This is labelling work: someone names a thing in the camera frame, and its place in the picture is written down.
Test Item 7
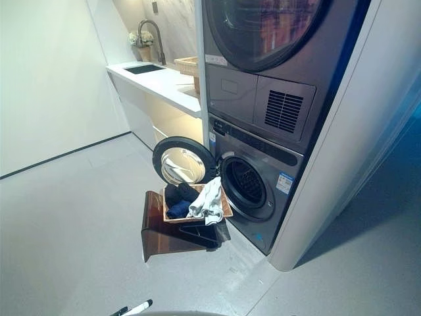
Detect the round washing machine door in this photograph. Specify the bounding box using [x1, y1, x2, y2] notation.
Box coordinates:
[153, 136, 219, 190]

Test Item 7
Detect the grey front-load washing machine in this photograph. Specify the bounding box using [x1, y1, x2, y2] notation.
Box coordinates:
[208, 113, 306, 256]

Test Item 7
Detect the white cloth garment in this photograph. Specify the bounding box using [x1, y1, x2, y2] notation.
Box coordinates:
[186, 176, 224, 226]

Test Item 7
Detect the black cloth garment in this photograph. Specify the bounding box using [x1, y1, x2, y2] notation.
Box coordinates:
[164, 182, 200, 207]

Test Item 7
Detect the wicker laundry basket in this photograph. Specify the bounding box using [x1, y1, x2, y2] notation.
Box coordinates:
[162, 183, 234, 224]

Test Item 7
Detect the navy blue cloth garment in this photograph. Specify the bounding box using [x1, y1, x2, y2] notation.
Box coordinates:
[166, 200, 193, 219]

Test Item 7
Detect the white sink counter cabinet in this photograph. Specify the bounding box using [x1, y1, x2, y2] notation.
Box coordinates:
[105, 61, 204, 154]

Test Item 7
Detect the brown wooden stool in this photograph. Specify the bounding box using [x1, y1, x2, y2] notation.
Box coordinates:
[141, 190, 211, 263]

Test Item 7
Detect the woven basket on counter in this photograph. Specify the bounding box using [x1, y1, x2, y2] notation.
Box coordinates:
[173, 56, 201, 77]

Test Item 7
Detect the grey stacked dryer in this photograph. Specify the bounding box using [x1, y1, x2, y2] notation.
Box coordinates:
[201, 0, 372, 154]

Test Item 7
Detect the black sink basin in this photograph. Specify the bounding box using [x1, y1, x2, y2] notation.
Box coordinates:
[122, 64, 166, 74]

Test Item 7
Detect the white cabinet side panel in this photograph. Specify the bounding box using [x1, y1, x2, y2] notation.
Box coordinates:
[266, 0, 421, 273]

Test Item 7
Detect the white flower pot plant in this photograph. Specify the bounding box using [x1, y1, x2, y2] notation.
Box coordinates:
[128, 30, 155, 63]

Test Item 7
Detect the curved metal faucet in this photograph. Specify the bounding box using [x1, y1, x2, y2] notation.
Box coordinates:
[137, 19, 167, 65]

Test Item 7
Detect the white black robot body part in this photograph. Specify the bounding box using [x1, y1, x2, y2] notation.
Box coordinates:
[110, 298, 154, 316]

